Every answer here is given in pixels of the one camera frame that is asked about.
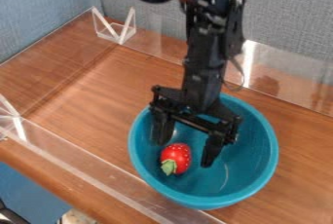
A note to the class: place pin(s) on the clear acrylic barrier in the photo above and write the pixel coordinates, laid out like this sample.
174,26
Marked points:
294,78
91,183

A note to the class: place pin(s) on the red toy strawberry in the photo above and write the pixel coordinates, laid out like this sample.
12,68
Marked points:
175,158

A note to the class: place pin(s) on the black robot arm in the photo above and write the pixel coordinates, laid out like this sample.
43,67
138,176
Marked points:
214,42

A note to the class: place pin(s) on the clear acrylic front barrier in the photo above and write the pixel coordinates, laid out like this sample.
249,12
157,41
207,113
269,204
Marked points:
91,183

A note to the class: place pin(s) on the clear acrylic left bracket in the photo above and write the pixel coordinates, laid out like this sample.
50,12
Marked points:
11,120

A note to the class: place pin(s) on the blue plastic bowl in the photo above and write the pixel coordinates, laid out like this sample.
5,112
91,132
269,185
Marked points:
240,172

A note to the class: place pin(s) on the clear acrylic corner bracket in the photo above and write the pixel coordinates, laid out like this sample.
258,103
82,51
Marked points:
116,32

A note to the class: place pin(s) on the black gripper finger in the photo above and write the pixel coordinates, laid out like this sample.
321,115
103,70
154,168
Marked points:
162,127
211,150

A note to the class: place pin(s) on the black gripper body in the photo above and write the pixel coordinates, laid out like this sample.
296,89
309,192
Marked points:
194,104

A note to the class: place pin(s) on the clear acrylic back barrier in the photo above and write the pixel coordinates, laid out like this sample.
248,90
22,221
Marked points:
294,78

